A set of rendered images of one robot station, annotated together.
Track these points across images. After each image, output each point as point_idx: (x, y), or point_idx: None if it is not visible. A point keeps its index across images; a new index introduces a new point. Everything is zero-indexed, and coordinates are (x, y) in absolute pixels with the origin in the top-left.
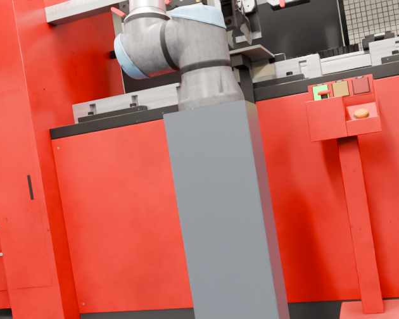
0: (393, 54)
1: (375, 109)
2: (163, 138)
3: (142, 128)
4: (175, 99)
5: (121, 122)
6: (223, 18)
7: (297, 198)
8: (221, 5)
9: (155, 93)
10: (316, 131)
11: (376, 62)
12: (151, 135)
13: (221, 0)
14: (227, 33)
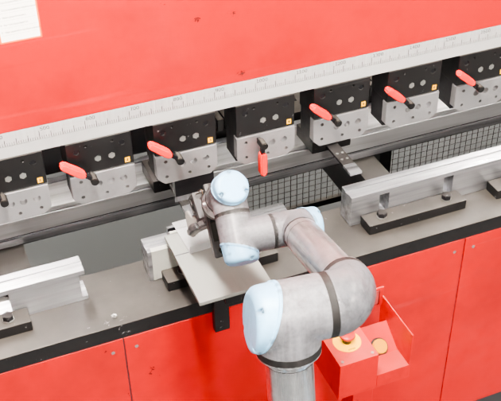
0: (381, 219)
1: (390, 334)
2: (86, 371)
3: (50, 366)
4: (78, 291)
5: (13, 365)
6: (215, 241)
7: (262, 393)
8: (209, 220)
9: (42, 288)
10: (346, 389)
11: (355, 218)
12: (64, 371)
13: (214, 219)
14: (195, 232)
